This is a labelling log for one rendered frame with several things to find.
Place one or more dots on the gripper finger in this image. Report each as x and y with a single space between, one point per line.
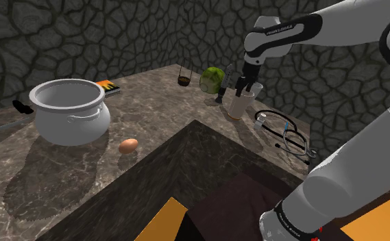
240 87
250 85

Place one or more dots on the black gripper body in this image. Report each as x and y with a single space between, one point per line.
251 71

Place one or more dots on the green cabbage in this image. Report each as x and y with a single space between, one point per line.
211 80

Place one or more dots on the white cup with orange base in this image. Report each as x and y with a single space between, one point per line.
239 106

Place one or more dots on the orange and black book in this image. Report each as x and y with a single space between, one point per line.
109 87

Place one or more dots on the dark robot stand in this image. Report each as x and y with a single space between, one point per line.
234 210

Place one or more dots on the black stethoscope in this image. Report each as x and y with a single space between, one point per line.
291 138

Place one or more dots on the brown egg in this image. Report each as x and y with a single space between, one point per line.
128 146

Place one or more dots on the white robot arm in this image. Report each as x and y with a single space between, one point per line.
345 187

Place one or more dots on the large white pot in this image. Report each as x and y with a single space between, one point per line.
71 120

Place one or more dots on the small black object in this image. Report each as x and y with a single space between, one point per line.
21 106

